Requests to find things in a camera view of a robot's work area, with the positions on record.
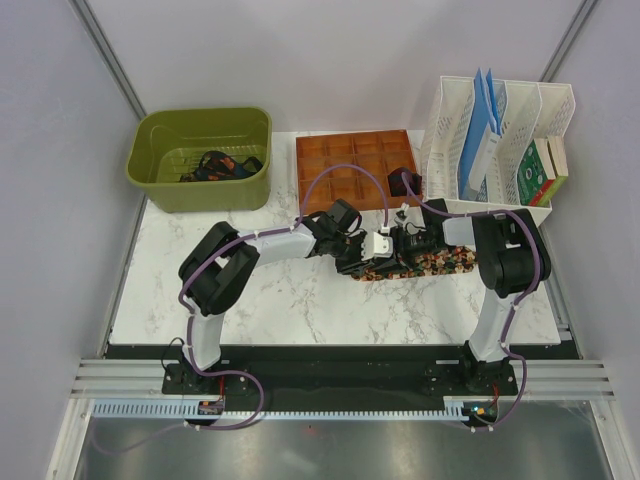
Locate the white booklet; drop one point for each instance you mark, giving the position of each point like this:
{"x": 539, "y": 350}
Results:
{"x": 489, "y": 141}

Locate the colourful floral patterned tie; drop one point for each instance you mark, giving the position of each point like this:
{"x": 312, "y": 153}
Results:
{"x": 447, "y": 261}

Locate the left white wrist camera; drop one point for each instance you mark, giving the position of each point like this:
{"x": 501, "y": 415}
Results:
{"x": 377, "y": 245}

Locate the green book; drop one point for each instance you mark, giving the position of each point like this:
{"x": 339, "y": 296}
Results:
{"x": 536, "y": 179}

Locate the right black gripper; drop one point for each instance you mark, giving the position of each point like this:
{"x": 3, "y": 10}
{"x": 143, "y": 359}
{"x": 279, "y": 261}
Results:
{"x": 400, "y": 244}

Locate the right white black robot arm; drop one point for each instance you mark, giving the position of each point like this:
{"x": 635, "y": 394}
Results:
{"x": 507, "y": 250}

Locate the beige paperback book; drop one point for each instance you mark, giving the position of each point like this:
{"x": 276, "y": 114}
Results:
{"x": 558, "y": 156}

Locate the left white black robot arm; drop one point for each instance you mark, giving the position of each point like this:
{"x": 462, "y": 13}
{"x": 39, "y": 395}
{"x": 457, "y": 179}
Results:
{"x": 216, "y": 272}

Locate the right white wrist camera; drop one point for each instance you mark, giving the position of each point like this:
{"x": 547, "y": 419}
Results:
{"x": 401, "y": 216}

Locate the rolled dark red tie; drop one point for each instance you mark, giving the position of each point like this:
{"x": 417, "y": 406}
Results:
{"x": 398, "y": 179}

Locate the olive green plastic bin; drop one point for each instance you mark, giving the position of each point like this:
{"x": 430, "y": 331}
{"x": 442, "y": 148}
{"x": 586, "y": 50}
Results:
{"x": 164, "y": 139}

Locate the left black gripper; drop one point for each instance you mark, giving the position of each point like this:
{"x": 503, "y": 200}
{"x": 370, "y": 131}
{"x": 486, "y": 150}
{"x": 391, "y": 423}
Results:
{"x": 348, "y": 268}

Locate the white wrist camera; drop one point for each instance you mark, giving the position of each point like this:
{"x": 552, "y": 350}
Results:
{"x": 377, "y": 245}
{"x": 401, "y": 216}

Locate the dark blue orange tie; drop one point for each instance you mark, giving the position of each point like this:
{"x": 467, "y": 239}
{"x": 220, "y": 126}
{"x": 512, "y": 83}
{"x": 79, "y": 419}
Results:
{"x": 215, "y": 165}

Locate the blue folder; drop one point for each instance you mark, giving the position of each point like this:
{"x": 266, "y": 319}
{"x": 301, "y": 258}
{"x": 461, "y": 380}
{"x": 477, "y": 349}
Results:
{"x": 490, "y": 102}

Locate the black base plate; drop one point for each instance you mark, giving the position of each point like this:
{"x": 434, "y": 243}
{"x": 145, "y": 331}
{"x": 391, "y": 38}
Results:
{"x": 332, "y": 377}

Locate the white plastic file organizer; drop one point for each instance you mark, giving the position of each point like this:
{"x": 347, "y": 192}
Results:
{"x": 534, "y": 110}

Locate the aluminium frame rail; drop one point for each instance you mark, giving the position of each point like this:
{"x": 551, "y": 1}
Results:
{"x": 137, "y": 384}

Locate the white slotted cable duct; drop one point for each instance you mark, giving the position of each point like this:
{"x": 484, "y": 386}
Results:
{"x": 193, "y": 409}

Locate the orange compartment tray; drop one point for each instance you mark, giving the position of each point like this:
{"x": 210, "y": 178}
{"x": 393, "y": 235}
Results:
{"x": 351, "y": 166}

